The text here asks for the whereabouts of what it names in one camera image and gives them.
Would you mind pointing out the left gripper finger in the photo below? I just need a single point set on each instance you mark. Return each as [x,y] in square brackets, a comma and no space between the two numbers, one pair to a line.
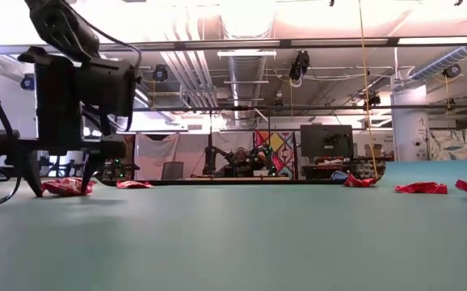
[33,174]
[91,169]

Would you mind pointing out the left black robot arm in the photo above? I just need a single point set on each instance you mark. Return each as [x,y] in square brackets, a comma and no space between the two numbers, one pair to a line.
[64,28]

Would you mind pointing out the white cloth backdrop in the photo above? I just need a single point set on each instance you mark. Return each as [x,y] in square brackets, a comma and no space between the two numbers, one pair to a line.
[152,155]

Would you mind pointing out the person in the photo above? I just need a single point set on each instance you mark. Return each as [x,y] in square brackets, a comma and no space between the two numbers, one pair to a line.
[243,161]

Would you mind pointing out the green table mat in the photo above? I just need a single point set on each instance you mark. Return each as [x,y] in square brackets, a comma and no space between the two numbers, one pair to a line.
[233,242]

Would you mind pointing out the colourful patterned panel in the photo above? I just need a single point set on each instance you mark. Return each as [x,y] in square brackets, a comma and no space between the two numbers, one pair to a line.
[282,149]

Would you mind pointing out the black monitor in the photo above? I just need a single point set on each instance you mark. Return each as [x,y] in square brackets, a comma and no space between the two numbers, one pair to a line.
[326,140]

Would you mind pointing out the cluttered workbench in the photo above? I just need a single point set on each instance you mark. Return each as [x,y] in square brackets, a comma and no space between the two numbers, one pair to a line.
[338,165]

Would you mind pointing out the white round pillar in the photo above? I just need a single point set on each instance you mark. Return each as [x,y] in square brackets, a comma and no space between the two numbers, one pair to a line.
[410,125]

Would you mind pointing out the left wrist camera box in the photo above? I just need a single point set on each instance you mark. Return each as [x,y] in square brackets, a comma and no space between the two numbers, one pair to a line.
[108,89]

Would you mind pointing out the silver ventilation duct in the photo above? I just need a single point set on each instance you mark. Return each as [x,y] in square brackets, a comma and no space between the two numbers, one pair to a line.
[245,77]

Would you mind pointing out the blue ventilation duct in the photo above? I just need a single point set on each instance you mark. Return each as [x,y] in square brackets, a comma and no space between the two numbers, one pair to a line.
[447,58]

